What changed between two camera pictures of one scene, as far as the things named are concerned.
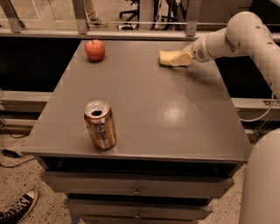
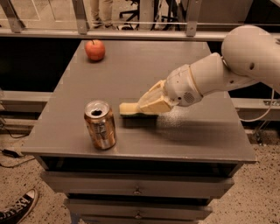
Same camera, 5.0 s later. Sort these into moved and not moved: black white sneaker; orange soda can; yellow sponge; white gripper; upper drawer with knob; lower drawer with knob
Moved: white gripper; yellow sponge
Not moved: upper drawer with knob; orange soda can; lower drawer with knob; black white sneaker
